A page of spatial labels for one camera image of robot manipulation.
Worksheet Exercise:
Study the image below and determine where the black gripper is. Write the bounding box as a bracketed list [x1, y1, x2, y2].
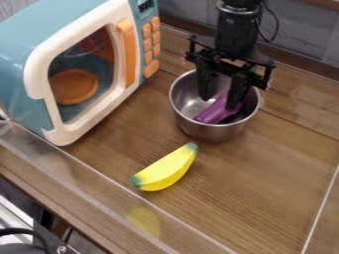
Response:
[186, 34, 275, 109]

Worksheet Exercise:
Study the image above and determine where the purple toy eggplant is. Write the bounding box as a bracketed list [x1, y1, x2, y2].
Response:
[194, 93, 244, 124]

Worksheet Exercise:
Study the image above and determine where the silver metal pot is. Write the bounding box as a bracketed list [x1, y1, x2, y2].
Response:
[170, 69, 260, 143]

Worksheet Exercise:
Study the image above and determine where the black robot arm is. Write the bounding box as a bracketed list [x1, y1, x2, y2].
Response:
[186, 0, 275, 109]

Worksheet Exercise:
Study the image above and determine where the blue toy microwave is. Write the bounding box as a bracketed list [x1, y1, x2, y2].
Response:
[0, 0, 160, 146]

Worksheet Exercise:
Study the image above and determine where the orange microwave turntable plate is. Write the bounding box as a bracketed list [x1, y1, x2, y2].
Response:
[49, 68, 99, 105]

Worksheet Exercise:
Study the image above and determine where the yellow toy banana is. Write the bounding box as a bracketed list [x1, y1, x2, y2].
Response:
[130, 143, 199, 191]

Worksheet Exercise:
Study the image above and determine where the black cable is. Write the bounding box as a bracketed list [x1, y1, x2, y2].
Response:
[254, 0, 280, 44]

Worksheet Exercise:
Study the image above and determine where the black clamp bracket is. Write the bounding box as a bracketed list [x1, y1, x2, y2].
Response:
[32, 221, 80, 254]

